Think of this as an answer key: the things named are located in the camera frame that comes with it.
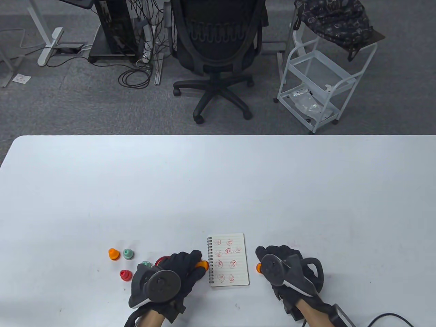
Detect black white left hand controller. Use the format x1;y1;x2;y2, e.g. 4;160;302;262
129;262;182;309

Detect black patterned bag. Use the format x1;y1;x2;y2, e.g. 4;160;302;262
294;0;373;62

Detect person's left forearm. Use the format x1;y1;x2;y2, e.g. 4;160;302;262
141;310;162;327

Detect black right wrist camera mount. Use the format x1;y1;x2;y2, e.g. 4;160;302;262
284;296;357;327

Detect white metal trolley cart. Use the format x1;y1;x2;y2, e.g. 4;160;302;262
274;5;378;134

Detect person's left hand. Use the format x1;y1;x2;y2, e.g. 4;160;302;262
146;250;209;324

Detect black white right hand controller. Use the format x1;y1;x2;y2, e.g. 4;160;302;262
261;254;324;297

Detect clear plastic bag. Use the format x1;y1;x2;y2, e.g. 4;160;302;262
290;87;332;118

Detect person's right hand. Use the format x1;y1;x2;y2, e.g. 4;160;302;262
255;245;330;310

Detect slim white desk leg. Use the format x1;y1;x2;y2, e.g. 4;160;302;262
141;17;165;85

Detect dark brown flat board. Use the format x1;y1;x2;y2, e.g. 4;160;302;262
344;27;386;51

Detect black white hand controller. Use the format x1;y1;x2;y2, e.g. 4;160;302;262
129;262;182;309
261;254;324;297

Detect grey floor outlet cover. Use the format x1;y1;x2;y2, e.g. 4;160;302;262
262;41;285;54

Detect black computer stand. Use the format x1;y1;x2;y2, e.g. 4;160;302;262
88;24;145;64

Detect black power strip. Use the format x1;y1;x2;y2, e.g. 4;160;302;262
59;42;85;54

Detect bundle of black cables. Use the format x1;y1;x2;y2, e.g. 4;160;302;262
118;0;167;90

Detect grey desk leg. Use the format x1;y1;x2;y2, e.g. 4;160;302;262
0;51;26;88

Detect spiral lined notebook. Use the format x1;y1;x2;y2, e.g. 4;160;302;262
206;233;250;287

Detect person's right forearm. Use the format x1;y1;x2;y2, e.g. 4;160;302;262
298;300;332;327

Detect black mesh office chair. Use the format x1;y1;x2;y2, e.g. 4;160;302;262
163;0;269;125

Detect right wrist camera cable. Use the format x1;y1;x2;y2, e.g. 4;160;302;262
370;313;414;327

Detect white T-shaped desk leg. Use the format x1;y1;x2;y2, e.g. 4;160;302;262
28;0;64;66

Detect black computer tower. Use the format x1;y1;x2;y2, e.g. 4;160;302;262
94;0;138;55

